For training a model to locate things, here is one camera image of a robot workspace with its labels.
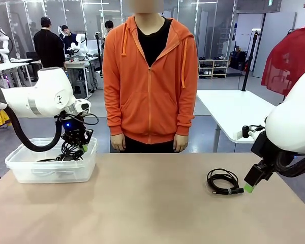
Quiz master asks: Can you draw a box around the grey plastic stool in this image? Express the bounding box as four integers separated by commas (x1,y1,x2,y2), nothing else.
72,79,88,99

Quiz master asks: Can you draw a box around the long white desk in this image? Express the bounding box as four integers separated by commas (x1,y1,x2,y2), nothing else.
0,58,33,88

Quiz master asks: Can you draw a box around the person's left hand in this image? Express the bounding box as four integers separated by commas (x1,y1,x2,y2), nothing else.
173,134,189,154

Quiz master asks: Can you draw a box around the person's right hand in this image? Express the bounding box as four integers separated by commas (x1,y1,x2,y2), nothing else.
110,134,127,153

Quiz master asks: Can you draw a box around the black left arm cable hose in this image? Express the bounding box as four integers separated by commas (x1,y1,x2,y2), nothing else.
5,106,63,153

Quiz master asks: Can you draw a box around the person in black top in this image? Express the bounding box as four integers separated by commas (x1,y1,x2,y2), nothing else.
101,20,114,41

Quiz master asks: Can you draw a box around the person's left forearm orange sleeve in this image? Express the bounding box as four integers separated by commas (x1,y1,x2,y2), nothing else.
175,101,195,137

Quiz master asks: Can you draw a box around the black cable with barrel connector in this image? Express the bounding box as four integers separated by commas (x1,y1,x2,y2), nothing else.
206,168,245,196

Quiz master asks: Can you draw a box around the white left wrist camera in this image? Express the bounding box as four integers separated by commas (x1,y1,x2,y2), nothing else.
72,98,92,114

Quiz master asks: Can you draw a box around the white robot with round head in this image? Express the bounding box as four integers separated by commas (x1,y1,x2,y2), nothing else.
0,20,13,62

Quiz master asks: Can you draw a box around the man black sweater cap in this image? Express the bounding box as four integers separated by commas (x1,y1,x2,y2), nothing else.
33,16,67,69

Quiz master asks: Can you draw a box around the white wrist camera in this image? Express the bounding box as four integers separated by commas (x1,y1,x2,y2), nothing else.
72,98,92,114
233,124,260,140

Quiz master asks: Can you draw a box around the person in dark blue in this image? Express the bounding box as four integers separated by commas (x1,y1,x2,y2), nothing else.
60,24,77,55

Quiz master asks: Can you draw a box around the person's right forearm orange sleeve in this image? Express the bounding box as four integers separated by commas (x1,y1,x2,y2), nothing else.
103,100,125,137

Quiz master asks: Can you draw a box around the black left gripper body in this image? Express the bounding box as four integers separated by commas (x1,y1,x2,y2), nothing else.
59,118,86,140

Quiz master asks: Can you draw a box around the white lit monitor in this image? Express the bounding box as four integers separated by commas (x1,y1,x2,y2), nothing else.
87,40,99,55

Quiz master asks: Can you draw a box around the red salon cape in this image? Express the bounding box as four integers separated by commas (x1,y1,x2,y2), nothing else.
260,25,305,97

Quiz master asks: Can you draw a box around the dark cable white tie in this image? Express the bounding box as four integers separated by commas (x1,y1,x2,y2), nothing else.
60,138,84,160

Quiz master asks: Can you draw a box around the black bags pile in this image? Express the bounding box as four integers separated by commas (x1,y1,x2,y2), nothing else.
230,50,250,72

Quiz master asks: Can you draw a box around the person in orange hoodie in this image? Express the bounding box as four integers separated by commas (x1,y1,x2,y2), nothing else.
102,0,198,154

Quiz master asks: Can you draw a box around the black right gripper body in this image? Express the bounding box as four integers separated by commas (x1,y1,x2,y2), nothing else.
250,130,270,161

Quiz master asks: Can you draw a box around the black office chair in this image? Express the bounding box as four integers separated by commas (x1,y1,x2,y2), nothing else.
26,50,41,81

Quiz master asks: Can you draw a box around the grey workbench desk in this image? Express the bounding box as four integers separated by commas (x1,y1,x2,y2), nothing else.
32,56,97,99

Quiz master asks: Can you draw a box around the yellow bag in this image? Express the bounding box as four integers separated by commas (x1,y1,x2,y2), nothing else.
0,109,13,127

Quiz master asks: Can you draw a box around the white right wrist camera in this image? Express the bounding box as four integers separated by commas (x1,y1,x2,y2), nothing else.
233,124,260,140

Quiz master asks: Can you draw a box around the white background table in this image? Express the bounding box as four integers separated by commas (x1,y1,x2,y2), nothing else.
196,89,282,153

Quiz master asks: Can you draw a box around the clear plastic storage container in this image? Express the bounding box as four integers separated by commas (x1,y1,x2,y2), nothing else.
5,137,99,184

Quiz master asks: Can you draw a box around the black tripod pole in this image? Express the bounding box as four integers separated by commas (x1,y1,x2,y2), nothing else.
241,29,260,92

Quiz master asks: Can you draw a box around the wooden shoe rack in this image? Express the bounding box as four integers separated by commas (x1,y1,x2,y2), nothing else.
198,59,229,79

